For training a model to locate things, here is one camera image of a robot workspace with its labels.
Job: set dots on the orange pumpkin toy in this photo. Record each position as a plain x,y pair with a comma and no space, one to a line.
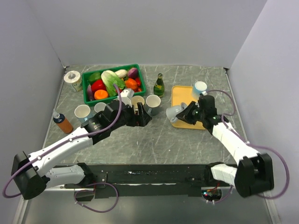
132,84

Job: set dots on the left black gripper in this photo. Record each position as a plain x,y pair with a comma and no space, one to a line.
144,117

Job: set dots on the red bell pepper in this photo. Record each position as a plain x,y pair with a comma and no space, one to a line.
98,85

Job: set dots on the yellow tray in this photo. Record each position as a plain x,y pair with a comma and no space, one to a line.
181,94

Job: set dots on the purple eggplant toy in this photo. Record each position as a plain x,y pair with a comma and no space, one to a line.
90,93

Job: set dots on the white green paper cup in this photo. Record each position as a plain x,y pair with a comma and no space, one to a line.
73,80

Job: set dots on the green plastic crate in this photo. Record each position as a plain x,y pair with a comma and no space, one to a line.
85,84

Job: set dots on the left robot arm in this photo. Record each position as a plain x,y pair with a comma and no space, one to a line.
37,171

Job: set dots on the grey printed mug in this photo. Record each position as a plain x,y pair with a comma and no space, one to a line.
99,107

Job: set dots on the red chili toy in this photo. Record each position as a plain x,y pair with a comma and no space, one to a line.
139,89

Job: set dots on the light blue mug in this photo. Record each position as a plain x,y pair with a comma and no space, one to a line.
198,88

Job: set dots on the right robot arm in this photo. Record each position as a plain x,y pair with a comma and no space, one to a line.
253,173

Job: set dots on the dark grey blue mug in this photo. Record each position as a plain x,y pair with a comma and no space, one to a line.
153,103

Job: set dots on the green napa cabbage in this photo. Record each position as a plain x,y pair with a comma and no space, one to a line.
110,78

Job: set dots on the cream ribbed mug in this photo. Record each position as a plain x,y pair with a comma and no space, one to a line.
137,99

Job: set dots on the green bell pepper toy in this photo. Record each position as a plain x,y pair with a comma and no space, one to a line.
94,77

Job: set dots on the purple onion toy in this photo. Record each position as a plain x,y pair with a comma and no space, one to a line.
133,73

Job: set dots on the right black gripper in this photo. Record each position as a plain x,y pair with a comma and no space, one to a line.
185,114

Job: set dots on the orange spray bottle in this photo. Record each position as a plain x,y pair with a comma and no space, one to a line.
62,122

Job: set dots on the green glass bottle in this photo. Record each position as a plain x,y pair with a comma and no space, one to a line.
158,88

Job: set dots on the green mug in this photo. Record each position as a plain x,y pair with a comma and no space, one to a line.
83,113

